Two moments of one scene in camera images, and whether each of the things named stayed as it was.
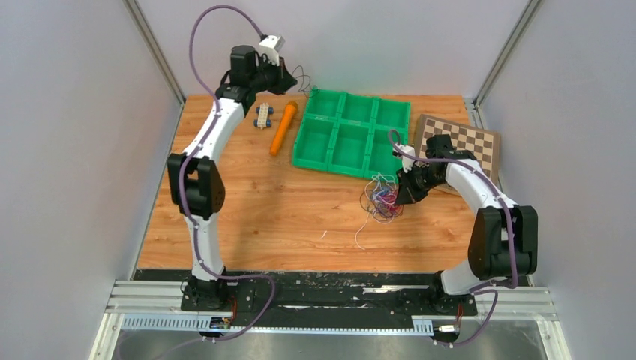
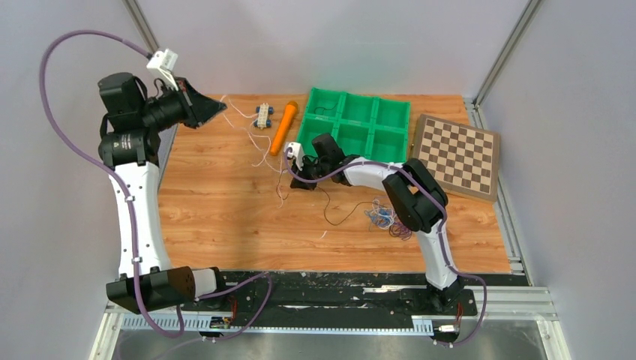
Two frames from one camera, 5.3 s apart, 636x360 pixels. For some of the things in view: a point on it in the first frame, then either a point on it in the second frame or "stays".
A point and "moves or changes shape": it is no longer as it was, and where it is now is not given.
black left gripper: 285,81 → 195,108
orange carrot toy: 284,126 stays
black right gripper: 406,193 → 302,174
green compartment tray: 348,134 stays
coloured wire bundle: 379,200 moves or changes shape
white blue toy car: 264,111 stays
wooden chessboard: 483,145 stays
